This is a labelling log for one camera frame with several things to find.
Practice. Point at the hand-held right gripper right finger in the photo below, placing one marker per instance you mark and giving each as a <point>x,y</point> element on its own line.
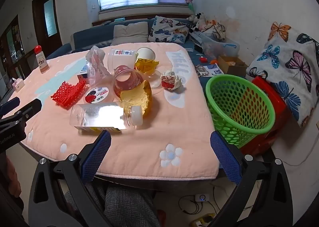
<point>225,157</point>

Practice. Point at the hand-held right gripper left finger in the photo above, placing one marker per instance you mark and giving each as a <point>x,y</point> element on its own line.
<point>97,157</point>

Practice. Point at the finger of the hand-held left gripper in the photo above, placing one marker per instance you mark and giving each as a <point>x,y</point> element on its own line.
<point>10,105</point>
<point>30,108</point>

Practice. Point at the green plastic basket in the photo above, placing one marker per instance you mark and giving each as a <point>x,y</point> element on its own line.
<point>224,117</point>

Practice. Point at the red foam mesh net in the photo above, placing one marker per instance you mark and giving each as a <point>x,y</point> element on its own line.
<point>67,92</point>

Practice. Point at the orange plastic wrapper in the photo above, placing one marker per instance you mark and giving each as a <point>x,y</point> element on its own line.
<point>139,95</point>

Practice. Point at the clear plastic bag red print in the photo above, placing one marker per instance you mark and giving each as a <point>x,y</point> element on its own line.
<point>96,65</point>

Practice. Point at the white red wrapper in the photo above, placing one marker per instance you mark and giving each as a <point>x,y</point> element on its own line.
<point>172,80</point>

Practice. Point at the clear plastic container with label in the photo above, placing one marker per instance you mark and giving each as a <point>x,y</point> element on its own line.
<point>119,57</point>

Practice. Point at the pink tissue box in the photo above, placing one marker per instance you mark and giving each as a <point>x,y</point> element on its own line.
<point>18,85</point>

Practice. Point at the pink flower-print blanket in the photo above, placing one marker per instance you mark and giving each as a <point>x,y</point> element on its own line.
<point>124,147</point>

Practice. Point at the clear bottle with white cap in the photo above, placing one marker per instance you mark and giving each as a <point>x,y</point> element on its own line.
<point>99,117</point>

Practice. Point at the white device with blue light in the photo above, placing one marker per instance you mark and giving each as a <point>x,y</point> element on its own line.
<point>202,197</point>

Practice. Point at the white bottle with red cap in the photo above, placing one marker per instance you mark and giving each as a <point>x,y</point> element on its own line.
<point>41,62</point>

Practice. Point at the person's plaid trouser leg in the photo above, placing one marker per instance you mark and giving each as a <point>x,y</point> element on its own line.
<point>124,207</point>

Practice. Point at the blue white small packet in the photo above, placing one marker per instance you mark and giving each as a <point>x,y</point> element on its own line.
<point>82,75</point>

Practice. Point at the round lid with strawberry label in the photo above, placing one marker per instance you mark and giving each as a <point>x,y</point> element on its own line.
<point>97,95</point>

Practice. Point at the dark wooden cabinet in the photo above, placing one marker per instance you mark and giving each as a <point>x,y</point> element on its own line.
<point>12,42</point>

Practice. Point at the yellow power strip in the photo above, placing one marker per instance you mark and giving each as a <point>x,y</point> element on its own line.
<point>201,219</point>

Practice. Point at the red plastic stool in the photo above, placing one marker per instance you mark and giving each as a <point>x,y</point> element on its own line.
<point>276,107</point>

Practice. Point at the dark wooden door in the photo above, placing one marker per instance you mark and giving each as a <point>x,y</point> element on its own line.
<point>39,30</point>

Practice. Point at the pink clear plastic cup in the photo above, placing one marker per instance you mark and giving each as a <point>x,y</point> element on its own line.
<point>127,77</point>

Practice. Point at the paper booklet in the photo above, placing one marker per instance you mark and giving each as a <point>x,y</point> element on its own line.
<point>209,70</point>

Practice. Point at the cardboard box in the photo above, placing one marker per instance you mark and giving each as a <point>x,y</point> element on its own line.
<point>234,67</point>

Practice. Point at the blue sofa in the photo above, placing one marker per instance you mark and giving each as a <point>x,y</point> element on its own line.
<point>84,36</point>

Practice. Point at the orange ball toy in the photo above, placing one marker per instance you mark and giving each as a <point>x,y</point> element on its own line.
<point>213,62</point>

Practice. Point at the clear plastic lid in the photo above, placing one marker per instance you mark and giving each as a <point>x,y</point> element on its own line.
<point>155,80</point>

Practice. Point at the small red box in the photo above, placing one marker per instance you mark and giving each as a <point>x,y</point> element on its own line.
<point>203,59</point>

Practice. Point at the yellow plastic wrapper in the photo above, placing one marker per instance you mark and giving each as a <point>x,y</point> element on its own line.
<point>145,65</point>

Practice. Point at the large grey butterfly pillow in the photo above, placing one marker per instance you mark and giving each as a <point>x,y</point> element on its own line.
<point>286,67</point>

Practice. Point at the clear storage box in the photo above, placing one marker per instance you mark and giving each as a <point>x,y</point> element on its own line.
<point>219,47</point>

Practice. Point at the white paper cup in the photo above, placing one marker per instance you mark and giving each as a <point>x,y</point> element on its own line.
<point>147,54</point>

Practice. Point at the beige pillow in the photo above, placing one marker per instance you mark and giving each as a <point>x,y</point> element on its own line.
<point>129,32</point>

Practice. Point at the small butterfly pillow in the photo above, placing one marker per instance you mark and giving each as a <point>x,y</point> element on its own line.
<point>169,30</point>

